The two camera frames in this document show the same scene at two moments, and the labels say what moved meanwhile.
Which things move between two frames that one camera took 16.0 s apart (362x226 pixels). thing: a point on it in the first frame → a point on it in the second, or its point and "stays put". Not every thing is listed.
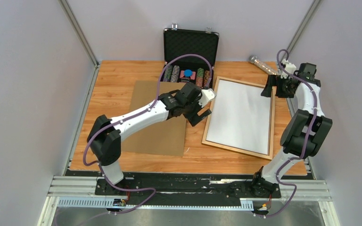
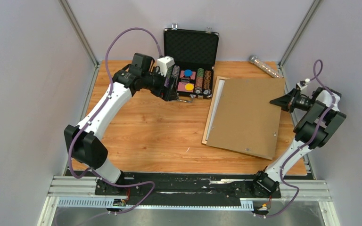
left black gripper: [195, 119] → [161, 92]
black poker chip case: [190, 69] stays put
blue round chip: [188, 73] stays put
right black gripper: [273, 80] → [285, 101]
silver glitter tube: [254, 60] stays put
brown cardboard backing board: [166, 138] → [242, 119]
